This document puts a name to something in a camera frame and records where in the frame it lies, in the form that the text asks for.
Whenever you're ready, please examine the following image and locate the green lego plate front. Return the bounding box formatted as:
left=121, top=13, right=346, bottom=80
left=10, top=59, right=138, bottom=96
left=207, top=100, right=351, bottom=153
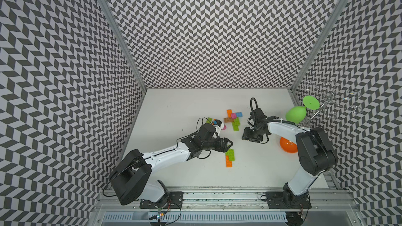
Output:
left=232, top=122, right=239, bottom=131

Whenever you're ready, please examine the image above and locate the brown lego plate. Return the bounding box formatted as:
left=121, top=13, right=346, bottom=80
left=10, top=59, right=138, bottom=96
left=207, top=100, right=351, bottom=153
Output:
left=224, top=117, right=234, bottom=123

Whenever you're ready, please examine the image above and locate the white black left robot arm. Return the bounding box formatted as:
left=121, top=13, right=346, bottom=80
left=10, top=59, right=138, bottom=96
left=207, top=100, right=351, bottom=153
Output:
left=108, top=122, right=233, bottom=206

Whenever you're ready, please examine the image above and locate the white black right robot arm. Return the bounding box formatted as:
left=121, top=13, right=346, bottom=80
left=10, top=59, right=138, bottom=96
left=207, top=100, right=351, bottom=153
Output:
left=242, top=108, right=338, bottom=204

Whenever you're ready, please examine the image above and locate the orange plastic bowl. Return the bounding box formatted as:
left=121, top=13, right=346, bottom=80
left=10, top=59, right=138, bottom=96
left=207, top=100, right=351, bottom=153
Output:
left=280, top=137, right=298, bottom=153

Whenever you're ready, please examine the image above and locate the green plastic wine glass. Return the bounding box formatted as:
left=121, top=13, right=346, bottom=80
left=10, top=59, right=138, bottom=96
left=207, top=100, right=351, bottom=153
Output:
left=285, top=95, right=320, bottom=124

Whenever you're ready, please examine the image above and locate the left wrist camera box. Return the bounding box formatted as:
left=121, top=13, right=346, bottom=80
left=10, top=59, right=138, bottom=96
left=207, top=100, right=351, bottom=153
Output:
left=211, top=119, right=225, bottom=130

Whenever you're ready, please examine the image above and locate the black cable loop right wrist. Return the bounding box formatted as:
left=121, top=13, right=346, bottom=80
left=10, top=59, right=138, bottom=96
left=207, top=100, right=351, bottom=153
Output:
left=250, top=97, right=259, bottom=113

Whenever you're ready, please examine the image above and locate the wire glass rack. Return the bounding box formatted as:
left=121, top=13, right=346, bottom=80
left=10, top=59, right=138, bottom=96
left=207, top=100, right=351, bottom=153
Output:
left=302, top=80, right=362, bottom=127

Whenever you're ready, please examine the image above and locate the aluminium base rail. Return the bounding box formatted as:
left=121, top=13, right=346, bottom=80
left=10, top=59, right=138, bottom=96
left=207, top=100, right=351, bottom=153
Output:
left=88, top=187, right=366, bottom=226

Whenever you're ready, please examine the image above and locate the aluminium corner post right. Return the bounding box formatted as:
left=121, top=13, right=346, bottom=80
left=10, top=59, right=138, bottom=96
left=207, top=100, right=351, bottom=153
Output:
left=289, top=0, right=348, bottom=93

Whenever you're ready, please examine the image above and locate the aluminium corner post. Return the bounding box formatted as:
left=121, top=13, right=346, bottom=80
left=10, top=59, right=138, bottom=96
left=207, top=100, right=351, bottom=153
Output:
left=97, top=0, right=147, bottom=93
left=289, top=0, right=348, bottom=93

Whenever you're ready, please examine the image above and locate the aluminium corner post left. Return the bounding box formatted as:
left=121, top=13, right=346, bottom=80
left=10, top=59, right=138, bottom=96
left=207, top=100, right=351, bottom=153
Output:
left=97, top=0, right=147, bottom=93

